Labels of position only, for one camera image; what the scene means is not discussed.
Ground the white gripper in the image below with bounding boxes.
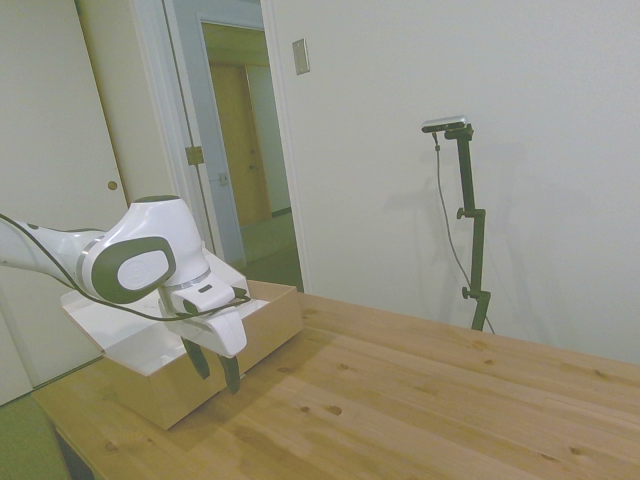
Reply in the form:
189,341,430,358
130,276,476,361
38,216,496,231
158,288,249,396

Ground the open cardboard box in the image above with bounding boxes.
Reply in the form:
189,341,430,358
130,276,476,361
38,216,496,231
60,278,305,431

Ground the white open door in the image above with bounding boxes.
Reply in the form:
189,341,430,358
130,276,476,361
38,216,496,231
162,0,248,274

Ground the brown hallway door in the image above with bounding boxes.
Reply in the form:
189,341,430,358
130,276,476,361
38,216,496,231
208,60,274,227

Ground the white closet door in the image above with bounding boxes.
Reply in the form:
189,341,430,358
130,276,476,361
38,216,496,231
0,0,132,401

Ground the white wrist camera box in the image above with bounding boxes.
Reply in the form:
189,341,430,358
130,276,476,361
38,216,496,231
169,252,250,316

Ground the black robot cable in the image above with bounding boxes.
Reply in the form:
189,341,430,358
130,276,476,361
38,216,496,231
0,213,251,323

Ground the black camera stand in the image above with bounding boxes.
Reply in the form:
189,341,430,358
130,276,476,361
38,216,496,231
442,124,492,333

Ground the metal wall switch plate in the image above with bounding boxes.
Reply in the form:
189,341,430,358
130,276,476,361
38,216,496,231
291,37,311,77

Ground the silver exterior camera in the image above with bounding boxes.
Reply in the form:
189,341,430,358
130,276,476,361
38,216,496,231
420,115,470,134

